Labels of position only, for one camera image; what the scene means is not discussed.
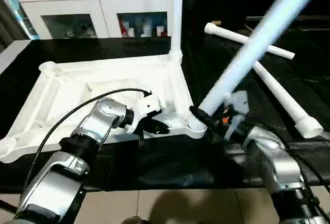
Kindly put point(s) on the white plastic table leg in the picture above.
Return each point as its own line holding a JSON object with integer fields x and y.
{"x": 178, "y": 13}
{"x": 286, "y": 100}
{"x": 258, "y": 38}
{"x": 224, "y": 32}

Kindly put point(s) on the white plastic table top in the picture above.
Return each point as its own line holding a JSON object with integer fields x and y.
{"x": 56, "y": 85}

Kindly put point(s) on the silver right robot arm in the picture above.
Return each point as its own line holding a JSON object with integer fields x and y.
{"x": 273, "y": 157}

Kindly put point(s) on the black work mat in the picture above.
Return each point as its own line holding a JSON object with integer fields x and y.
{"x": 154, "y": 167}

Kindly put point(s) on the tan label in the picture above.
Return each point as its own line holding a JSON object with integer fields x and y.
{"x": 216, "y": 22}

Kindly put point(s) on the white cup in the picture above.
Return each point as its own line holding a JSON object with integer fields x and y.
{"x": 161, "y": 30}

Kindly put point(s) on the white bottle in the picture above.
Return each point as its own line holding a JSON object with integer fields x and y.
{"x": 147, "y": 28}

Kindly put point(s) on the red bottle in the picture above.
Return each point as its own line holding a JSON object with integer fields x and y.
{"x": 124, "y": 28}

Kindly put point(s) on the white glass door cabinet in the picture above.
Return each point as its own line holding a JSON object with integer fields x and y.
{"x": 77, "y": 2}

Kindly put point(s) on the white side table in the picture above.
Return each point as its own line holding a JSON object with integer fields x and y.
{"x": 13, "y": 54}

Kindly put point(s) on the cyan plastic item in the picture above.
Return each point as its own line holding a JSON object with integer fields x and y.
{"x": 18, "y": 15}

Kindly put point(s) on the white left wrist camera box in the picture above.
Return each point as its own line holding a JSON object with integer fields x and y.
{"x": 147, "y": 108}

